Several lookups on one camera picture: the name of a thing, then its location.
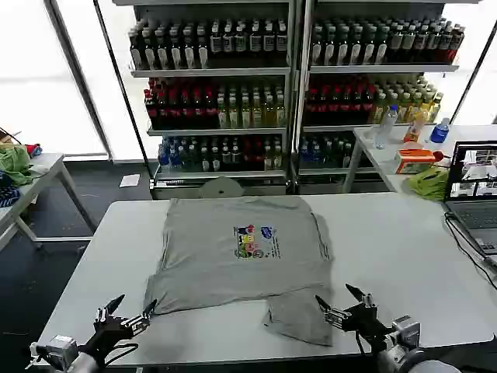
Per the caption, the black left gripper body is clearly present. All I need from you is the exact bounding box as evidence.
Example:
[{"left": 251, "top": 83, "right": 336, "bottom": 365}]
[{"left": 79, "top": 315, "right": 131, "bottom": 361}]

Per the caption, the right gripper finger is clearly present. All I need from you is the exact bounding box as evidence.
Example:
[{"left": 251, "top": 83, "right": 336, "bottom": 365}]
[
  {"left": 315, "top": 295, "right": 349, "bottom": 332},
  {"left": 345, "top": 284, "right": 378, "bottom": 309}
]

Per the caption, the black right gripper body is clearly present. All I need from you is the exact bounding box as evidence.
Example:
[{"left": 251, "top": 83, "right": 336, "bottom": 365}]
[{"left": 342, "top": 305, "right": 394, "bottom": 353}]

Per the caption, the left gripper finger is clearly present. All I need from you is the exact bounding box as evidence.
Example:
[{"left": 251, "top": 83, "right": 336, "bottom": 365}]
[
  {"left": 120, "top": 298, "right": 158, "bottom": 336},
  {"left": 94, "top": 294, "right": 127, "bottom": 324}
]

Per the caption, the grey printed t-shirt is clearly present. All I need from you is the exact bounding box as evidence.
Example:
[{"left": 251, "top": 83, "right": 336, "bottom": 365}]
[{"left": 143, "top": 195, "right": 337, "bottom": 347}]

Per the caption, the green cloth bundle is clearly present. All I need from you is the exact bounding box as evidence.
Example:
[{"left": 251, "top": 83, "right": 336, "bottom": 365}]
[{"left": 409, "top": 166, "right": 451, "bottom": 202}]

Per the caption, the grey laptop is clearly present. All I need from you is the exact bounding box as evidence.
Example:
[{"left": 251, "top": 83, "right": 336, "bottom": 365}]
[{"left": 442, "top": 140, "right": 497, "bottom": 256}]

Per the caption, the white side table with goods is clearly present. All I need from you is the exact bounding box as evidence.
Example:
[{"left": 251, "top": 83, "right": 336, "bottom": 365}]
[{"left": 341, "top": 124, "right": 497, "bottom": 204}]

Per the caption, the orange tissue box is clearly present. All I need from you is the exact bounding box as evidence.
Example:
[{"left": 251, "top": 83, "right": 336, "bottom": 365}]
[{"left": 394, "top": 141, "right": 436, "bottom": 175}]

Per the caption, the white side table with clothes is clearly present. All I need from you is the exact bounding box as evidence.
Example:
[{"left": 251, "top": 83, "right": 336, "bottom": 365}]
[{"left": 0, "top": 152, "right": 98, "bottom": 252}]

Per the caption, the blue striped cloth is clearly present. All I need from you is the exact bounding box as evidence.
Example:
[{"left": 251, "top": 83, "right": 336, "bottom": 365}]
[{"left": 0, "top": 170, "right": 25, "bottom": 209}]

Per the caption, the white round disc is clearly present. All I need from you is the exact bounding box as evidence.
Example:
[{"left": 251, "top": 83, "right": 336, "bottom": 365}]
[{"left": 198, "top": 176, "right": 245, "bottom": 200}]

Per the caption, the clear plastic water bottle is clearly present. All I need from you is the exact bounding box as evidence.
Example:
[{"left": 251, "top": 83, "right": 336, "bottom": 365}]
[{"left": 373, "top": 104, "right": 399, "bottom": 151}]

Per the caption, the green crumpled garment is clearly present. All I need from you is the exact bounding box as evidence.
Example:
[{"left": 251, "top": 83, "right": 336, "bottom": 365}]
[{"left": 0, "top": 143, "right": 36, "bottom": 187}]

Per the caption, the orange juice bottle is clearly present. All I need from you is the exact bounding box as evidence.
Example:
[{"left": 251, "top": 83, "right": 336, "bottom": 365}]
[{"left": 403, "top": 112, "right": 425, "bottom": 144}]

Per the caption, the blue label water bottle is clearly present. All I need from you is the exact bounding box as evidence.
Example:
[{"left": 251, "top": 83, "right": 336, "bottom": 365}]
[{"left": 429, "top": 117, "right": 451, "bottom": 144}]

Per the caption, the brown cardboard box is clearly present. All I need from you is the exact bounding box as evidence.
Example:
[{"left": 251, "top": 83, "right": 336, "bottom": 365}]
[{"left": 0, "top": 127, "right": 23, "bottom": 146}]

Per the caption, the thin black pole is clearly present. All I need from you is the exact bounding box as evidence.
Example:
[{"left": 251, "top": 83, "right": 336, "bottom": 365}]
[{"left": 92, "top": 0, "right": 151, "bottom": 183}]

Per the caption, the metal shelf with bottles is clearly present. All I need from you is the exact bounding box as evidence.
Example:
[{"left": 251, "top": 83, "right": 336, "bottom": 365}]
[
  {"left": 297, "top": 0, "right": 467, "bottom": 195},
  {"left": 111, "top": 0, "right": 300, "bottom": 200}
]

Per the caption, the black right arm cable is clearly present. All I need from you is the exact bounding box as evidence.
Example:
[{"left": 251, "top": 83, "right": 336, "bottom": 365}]
[{"left": 353, "top": 333, "right": 374, "bottom": 357}]

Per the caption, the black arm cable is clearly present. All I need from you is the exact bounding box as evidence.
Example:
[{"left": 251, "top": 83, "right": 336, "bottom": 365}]
[
  {"left": 99, "top": 341, "right": 140, "bottom": 368},
  {"left": 353, "top": 333, "right": 374, "bottom": 357}
]

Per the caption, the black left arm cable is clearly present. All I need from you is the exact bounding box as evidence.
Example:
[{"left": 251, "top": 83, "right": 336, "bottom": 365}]
[{"left": 99, "top": 341, "right": 140, "bottom": 368}]

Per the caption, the black laptop cable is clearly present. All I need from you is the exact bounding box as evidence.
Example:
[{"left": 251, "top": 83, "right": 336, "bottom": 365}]
[{"left": 443, "top": 211, "right": 497, "bottom": 291}]

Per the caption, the grey window frame post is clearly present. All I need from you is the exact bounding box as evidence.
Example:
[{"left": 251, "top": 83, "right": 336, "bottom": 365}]
[{"left": 43, "top": 0, "right": 114, "bottom": 161}]

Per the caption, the dark window frame post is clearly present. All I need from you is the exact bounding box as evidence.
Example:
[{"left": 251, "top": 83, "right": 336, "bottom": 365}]
[{"left": 450, "top": 34, "right": 497, "bottom": 126}]

